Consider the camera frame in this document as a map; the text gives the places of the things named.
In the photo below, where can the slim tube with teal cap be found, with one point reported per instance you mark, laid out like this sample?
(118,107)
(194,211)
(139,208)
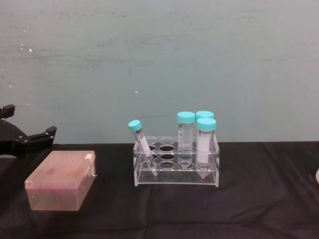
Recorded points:
(135,125)

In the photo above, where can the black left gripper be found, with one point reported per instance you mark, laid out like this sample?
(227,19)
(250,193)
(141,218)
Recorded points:
(7,137)

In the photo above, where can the clear acrylic tube rack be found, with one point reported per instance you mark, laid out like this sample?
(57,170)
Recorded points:
(174,180)

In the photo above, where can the white round object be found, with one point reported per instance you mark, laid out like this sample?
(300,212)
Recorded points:
(318,176)

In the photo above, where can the black table cloth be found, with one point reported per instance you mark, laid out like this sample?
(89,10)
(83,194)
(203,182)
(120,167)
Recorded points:
(159,211)

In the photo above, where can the pink pipette tip box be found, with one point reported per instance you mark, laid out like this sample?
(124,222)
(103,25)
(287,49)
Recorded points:
(59,174)

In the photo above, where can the white-labelled wide tube teal cap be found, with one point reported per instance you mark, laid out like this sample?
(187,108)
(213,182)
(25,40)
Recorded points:
(206,124)

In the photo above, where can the clear wide tube teal cap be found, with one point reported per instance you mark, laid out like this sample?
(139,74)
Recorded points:
(186,117)

